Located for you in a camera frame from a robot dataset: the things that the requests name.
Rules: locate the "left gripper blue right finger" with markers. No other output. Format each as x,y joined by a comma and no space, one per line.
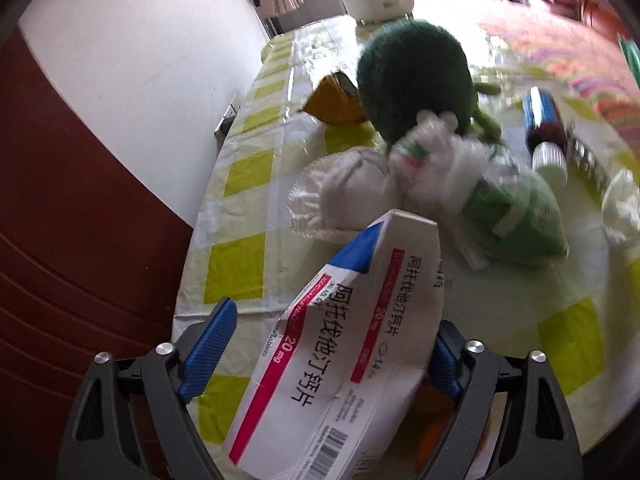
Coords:
443,368

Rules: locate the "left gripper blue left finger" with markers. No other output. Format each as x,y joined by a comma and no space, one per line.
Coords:
201,346

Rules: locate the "white medicine box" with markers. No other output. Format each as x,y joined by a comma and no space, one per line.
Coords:
340,368

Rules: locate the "green tissue pack bag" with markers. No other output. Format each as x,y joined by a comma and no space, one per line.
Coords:
491,206

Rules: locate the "dark medicine bottle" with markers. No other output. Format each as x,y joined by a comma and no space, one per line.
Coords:
545,136

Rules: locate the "golden snack wrapper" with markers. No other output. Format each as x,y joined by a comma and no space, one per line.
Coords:
336,101

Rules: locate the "dark green plush toy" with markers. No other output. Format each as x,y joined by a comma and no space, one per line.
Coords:
413,66

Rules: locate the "silver pill blister pack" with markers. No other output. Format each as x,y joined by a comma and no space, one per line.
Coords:
581,156

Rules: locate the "red wooden door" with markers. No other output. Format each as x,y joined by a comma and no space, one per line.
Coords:
90,260

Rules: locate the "striped bed cover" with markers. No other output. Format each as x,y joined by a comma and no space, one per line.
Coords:
592,65

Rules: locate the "white storage basket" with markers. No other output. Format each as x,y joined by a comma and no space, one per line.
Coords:
378,11

